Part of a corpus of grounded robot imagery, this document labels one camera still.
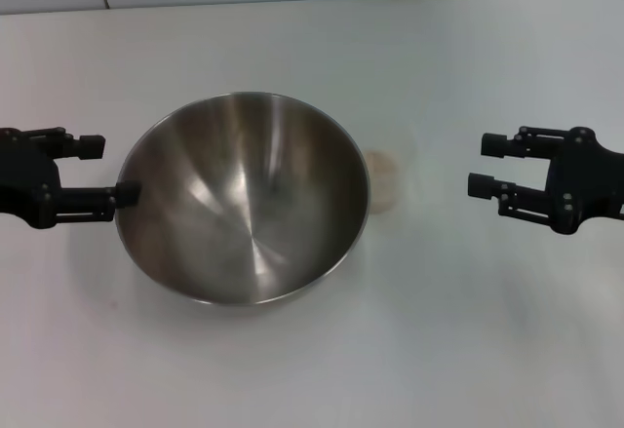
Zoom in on stainless steel mixing bowl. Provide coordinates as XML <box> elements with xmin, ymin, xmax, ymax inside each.
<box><xmin>112</xmin><ymin>90</ymin><xmax>371</xmax><ymax>308</ymax></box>

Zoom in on clear plastic measuring cup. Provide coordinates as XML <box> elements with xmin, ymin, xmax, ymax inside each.
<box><xmin>361</xmin><ymin>123</ymin><xmax>420</xmax><ymax>214</ymax></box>

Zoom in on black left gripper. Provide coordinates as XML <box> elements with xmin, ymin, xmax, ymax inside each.
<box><xmin>0</xmin><ymin>126</ymin><xmax>141</xmax><ymax>230</ymax></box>

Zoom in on white rice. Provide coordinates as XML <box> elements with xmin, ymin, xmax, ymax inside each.
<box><xmin>364</xmin><ymin>149</ymin><xmax>399</xmax><ymax>214</ymax></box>

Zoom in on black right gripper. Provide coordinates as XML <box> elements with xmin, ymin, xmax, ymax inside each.
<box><xmin>467</xmin><ymin>126</ymin><xmax>624</xmax><ymax>237</ymax></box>

